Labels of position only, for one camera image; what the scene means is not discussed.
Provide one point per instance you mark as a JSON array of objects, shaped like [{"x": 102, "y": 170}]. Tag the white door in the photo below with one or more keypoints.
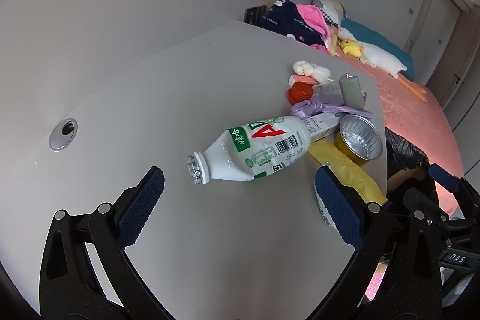
[{"x": 438, "y": 42}]

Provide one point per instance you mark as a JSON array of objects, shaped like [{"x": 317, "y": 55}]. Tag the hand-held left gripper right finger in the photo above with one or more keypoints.
[{"x": 337, "y": 207}]

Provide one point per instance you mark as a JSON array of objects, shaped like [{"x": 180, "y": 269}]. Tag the white tissue wad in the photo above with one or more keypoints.
[
  {"x": 302, "y": 68},
  {"x": 322, "y": 73}
]

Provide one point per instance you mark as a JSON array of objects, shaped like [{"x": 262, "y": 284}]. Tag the purple plastic bag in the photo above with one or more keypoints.
[{"x": 307, "y": 108}]

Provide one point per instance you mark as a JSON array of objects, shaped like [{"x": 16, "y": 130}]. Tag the orange plastic caps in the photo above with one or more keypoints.
[{"x": 300, "y": 93}]

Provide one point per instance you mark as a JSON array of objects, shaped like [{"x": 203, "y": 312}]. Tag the bed with pink sheet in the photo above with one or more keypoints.
[{"x": 412, "y": 117}]

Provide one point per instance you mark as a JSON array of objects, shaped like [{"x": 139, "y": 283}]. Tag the pink fleece blanket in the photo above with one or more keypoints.
[{"x": 311, "y": 14}]

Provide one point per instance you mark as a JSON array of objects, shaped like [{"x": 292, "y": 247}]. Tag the grey foil pouch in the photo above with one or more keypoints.
[{"x": 350, "y": 91}]

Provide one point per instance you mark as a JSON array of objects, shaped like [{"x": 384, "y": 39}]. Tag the white printed carton box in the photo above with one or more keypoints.
[{"x": 322, "y": 123}]

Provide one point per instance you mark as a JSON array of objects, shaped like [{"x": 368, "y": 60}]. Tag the white plastic drink bottle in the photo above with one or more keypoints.
[{"x": 243, "y": 155}]

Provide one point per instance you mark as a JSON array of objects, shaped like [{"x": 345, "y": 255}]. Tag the teal pillow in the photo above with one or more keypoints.
[{"x": 375, "y": 35}]

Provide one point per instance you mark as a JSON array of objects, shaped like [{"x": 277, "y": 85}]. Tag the black trash bag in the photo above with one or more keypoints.
[{"x": 405, "y": 151}]

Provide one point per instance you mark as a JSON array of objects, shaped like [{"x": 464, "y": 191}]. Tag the gold foil cup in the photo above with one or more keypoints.
[{"x": 356, "y": 140}]

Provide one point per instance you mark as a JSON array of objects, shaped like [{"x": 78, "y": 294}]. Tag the black wall socket panel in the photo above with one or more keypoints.
[{"x": 255, "y": 14}]

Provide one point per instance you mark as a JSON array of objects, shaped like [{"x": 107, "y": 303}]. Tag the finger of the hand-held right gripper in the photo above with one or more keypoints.
[
  {"x": 446, "y": 180},
  {"x": 433, "y": 205}
]

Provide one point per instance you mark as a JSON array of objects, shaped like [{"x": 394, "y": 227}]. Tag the yellow duck plush toy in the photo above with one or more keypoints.
[{"x": 350, "y": 47}]

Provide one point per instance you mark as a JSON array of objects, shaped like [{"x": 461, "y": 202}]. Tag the patchwork pillow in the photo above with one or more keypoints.
[{"x": 330, "y": 9}]

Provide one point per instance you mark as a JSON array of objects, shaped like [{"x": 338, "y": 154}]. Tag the navy printed blanket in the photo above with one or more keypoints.
[{"x": 285, "y": 20}]

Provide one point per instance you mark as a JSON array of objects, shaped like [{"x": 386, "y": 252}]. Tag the pink small box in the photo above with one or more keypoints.
[{"x": 303, "y": 79}]

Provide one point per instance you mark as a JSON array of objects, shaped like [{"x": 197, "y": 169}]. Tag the yellow plastic bag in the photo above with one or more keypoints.
[{"x": 337, "y": 158}]

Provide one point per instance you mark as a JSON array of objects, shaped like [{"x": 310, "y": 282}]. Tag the cardboard box bin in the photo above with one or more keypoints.
[{"x": 405, "y": 178}]

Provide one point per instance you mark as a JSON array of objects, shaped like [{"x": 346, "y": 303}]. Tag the yellow dotted pillow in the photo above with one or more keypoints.
[{"x": 333, "y": 42}]

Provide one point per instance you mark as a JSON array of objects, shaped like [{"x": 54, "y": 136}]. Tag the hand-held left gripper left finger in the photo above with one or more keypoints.
[{"x": 140, "y": 203}]

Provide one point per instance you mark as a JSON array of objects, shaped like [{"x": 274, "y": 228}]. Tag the white goose plush toy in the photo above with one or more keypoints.
[{"x": 378, "y": 55}]

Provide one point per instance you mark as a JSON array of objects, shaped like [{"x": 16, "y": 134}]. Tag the clear plastic cup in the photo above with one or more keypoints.
[{"x": 326, "y": 91}]

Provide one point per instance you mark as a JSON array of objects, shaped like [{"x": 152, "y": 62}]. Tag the foam floor mat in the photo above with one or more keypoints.
[{"x": 371, "y": 290}]

